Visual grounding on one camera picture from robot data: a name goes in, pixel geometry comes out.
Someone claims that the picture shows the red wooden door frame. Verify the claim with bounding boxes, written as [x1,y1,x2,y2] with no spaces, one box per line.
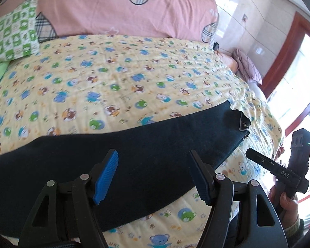
[262,12,310,135]

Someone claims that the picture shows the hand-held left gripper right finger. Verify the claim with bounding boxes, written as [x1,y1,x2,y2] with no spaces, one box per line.
[187,150,289,248]

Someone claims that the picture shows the pink heart print quilt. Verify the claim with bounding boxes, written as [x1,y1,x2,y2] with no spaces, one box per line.
[0,0,220,44]

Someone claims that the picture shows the mauve striped pillow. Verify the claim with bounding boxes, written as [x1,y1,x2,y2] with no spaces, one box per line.
[232,48,262,85]

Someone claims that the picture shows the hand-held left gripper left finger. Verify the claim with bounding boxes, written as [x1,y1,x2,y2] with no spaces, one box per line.
[18,149,119,248]

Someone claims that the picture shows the dark navy pants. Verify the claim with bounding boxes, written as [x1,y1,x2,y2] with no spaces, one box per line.
[0,100,252,243]

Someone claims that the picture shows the yellow bear print bed sheet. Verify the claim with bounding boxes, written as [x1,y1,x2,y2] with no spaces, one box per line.
[0,34,286,248]

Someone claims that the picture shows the person's right hand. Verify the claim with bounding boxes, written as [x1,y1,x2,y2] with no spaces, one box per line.
[269,182,299,230]

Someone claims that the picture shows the person's right forearm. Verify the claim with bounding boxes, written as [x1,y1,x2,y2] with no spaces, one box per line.
[284,218,305,243]

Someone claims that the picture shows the green checkered pillow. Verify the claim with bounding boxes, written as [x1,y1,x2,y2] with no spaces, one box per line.
[0,0,40,69]

